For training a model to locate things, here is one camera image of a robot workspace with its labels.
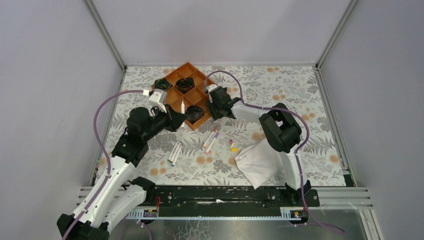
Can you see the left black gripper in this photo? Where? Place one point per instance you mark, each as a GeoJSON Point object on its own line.
{"type": "Point", "coordinates": [170, 118]}

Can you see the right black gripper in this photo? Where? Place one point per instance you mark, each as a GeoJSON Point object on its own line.
{"type": "Point", "coordinates": [218, 103]}

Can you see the white marker pen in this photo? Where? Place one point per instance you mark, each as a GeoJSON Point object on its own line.
{"type": "Point", "coordinates": [182, 108]}
{"type": "Point", "coordinates": [209, 137]}

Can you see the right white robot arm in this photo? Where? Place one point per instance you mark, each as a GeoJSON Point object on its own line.
{"type": "Point", "coordinates": [282, 132]}

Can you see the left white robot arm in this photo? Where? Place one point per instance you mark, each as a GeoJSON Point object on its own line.
{"type": "Point", "coordinates": [98, 214]}

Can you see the dark blue rolled tie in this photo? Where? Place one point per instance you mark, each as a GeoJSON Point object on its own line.
{"type": "Point", "coordinates": [194, 113]}

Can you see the orange wooden compartment tray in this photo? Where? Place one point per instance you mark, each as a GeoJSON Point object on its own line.
{"type": "Point", "coordinates": [194, 95]}

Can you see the white marker blue end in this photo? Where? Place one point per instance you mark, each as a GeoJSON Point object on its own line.
{"type": "Point", "coordinates": [175, 155]}

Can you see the white marker green end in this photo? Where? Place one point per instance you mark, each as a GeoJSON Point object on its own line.
{"type": "Point", "coordinates": [170, 158]}

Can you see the green patterned rolled tie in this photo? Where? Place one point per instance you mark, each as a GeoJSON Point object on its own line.
{"type": "Point", "coordinates": [162, 84]}

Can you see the white folded cloth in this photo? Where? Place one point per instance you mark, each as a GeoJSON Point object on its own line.
{"type": "Point", "coordinates": [259, 163]}

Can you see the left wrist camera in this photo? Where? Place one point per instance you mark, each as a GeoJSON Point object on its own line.
{"type": "Point", "coordinates": [156, 98]}

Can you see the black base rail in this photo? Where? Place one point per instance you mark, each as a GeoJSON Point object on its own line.
{"type": "Point", "coordinates": [172, 201]}

